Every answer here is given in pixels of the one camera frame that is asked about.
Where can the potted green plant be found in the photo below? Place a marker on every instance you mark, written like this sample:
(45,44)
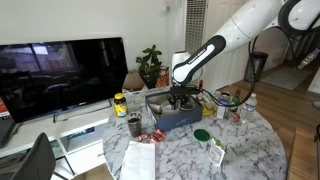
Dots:
(150,63)

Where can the white television stand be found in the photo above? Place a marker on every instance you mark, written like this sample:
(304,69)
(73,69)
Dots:
(40,128)

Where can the yellow capped vitamin bottle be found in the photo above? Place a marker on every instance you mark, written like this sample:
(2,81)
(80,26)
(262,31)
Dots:
(120,105)

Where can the orange snack box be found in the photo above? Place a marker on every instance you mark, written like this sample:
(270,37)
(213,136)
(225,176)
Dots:
(162,76)

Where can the white panel door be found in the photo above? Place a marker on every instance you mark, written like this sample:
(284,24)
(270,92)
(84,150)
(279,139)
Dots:
(230,66)

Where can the open tin can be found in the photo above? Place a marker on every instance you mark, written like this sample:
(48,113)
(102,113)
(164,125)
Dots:
(226,95)

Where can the clear plastic water bottle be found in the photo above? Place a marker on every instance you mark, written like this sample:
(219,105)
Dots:
(248,108)

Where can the white wall thermostat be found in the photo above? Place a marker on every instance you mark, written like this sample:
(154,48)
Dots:
(165,8)

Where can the green glass bottle red cap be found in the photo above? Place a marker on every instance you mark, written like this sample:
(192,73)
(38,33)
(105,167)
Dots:
(236,100)

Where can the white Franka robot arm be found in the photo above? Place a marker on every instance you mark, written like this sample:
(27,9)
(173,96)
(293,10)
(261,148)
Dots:
(246,20)

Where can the white paper napkin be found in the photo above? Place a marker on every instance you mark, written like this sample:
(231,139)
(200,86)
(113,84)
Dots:
(138,161)

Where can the grey floor mat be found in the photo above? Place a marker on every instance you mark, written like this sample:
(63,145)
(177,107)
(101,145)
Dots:
(283,77)

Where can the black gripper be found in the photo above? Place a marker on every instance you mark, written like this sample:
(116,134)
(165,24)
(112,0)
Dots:
(180,92)

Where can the white bottle with blue cap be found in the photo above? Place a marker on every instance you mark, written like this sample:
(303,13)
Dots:
(221,109)

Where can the black flat screen television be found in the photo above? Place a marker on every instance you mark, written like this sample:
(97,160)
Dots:
(50,76)

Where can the small red white object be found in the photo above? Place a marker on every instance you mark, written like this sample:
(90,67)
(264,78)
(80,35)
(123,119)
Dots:
(236,116)

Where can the red candy wrapper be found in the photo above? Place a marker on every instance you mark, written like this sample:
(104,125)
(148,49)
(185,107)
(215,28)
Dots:
(159,135)
(143,137)

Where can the black office chair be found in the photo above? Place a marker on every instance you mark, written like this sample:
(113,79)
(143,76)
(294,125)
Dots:
(35,163)

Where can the dark blue cardboard box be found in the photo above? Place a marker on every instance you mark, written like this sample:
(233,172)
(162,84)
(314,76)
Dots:
(180,121)

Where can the hot sauce bottle red cap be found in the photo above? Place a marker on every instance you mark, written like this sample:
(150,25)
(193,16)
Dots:
(200,83)

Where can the teal flat package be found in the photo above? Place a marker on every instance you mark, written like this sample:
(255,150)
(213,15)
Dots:
(81,132)

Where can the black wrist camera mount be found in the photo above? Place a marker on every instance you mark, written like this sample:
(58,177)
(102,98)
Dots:
(195,90)

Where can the white wall heater grille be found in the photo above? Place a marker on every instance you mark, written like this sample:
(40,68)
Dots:
(196,25)

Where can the dark metal trash bin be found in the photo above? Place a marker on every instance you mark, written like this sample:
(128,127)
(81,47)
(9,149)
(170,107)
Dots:
(258,65)

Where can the green round plastic lid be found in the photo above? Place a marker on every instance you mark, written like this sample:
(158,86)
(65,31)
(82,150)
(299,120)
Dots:
(202,135)

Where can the wooden side table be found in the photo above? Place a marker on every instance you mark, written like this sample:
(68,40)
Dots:
(301,156)

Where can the food pouch with green cap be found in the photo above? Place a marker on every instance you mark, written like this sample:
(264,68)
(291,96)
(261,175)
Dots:
(216,153)

